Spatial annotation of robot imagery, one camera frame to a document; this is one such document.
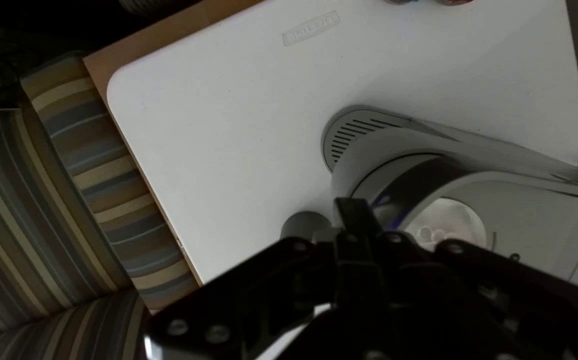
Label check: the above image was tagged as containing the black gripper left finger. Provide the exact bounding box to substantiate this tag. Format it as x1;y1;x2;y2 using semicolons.
333;196;370;246

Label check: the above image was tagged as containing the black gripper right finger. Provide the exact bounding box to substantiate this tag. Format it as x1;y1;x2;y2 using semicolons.
352;196;389;247

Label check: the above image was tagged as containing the grey pod coffee maker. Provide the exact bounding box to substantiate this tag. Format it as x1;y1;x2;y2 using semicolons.
317;104;578;297

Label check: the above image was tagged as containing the grey textured fabric object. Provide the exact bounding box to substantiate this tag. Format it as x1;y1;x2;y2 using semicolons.
115;0;189;16

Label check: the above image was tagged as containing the striped fabric sofa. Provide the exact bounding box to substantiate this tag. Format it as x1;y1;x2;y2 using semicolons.
0;52;204;360

